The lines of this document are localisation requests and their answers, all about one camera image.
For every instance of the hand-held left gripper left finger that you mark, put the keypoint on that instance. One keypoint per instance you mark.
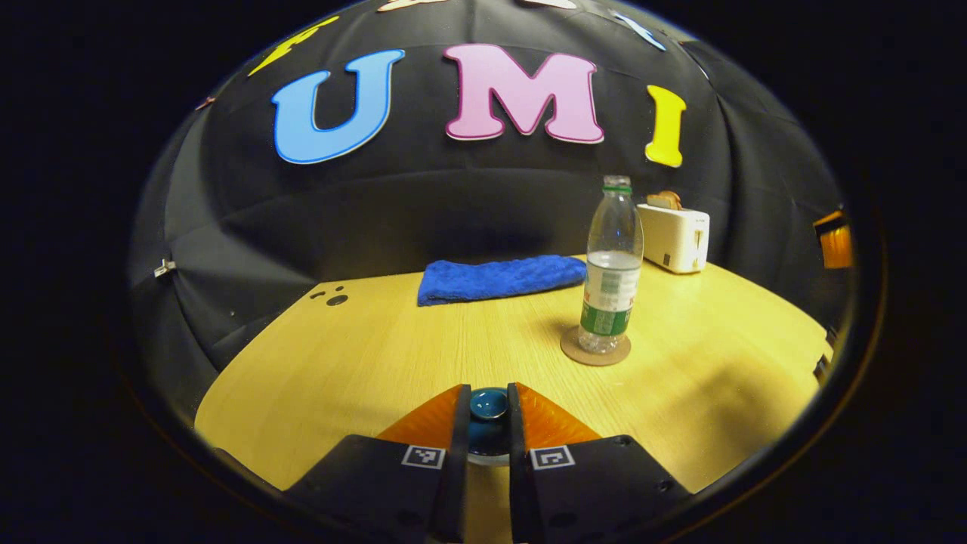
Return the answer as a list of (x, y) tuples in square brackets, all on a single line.
[(457, 468)]

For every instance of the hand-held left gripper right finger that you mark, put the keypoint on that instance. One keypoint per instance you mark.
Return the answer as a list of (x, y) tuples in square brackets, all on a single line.
[(517, 483)]

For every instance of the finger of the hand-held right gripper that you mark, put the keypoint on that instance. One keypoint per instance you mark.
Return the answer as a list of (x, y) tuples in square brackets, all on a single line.
[(837, 245)]

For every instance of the white teacup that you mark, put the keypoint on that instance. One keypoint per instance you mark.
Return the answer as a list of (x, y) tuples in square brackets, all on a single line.
[(489, 460)]

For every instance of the dark teal teacup lid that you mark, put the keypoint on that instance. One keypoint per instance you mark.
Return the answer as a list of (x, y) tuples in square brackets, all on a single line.
[(488, 404)]

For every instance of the round brown coaster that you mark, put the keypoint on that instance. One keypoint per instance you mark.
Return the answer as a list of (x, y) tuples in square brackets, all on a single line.
[(574, 353)]

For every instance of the clear plastic water bottle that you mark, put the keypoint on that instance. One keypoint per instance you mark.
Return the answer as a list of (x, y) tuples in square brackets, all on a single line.
[(608, 302)]

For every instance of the white toaster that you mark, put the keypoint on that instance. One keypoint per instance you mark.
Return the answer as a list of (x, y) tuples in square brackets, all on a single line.
[(676, 238)]

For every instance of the brown toast slice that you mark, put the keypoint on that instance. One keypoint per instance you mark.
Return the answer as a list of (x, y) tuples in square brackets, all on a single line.
[(665, 201)]

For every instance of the blue folded towel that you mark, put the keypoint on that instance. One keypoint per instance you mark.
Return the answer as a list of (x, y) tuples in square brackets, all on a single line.
[(491, 279)]

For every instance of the black backdrop cloth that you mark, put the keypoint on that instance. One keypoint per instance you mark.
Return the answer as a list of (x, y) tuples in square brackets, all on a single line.
[(378, 211)]

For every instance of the silver metal clip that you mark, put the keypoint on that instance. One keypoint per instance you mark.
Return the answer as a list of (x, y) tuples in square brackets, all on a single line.
[(165, 267)]

